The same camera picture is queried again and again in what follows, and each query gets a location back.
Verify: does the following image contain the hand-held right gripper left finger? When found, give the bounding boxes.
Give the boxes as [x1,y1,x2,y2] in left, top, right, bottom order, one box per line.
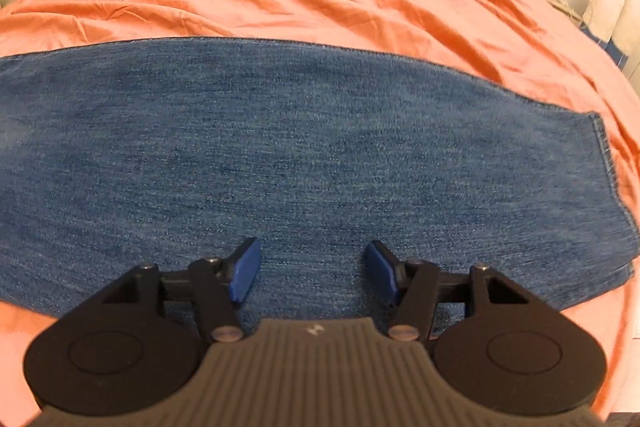
[102,236,262,344]

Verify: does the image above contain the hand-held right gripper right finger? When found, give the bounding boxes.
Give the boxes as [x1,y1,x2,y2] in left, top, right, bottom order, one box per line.
[366,240,532,344]

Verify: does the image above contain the blue denim pants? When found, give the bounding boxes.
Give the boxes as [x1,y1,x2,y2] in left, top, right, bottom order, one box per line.
[0,36,640,324]

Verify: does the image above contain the white cable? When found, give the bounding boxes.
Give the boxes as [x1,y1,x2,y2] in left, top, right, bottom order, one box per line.
[540,0,587,26]

